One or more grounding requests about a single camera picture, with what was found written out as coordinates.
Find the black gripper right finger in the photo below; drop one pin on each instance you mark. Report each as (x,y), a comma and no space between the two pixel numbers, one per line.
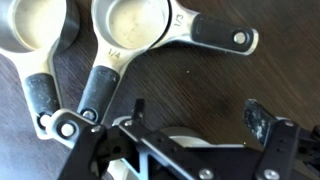
(280,150)

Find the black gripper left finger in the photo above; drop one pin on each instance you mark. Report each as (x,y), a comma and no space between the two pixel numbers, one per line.
(83,153)

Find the one cup steel measuring cup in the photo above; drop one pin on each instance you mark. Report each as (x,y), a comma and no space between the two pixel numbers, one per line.
(67,130)

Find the half cup steel measuring cup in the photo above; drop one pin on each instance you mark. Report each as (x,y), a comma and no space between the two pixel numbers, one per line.
(36,23)

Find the quarter cup steel measuring cup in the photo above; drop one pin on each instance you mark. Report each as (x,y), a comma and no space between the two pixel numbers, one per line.
(133,23)

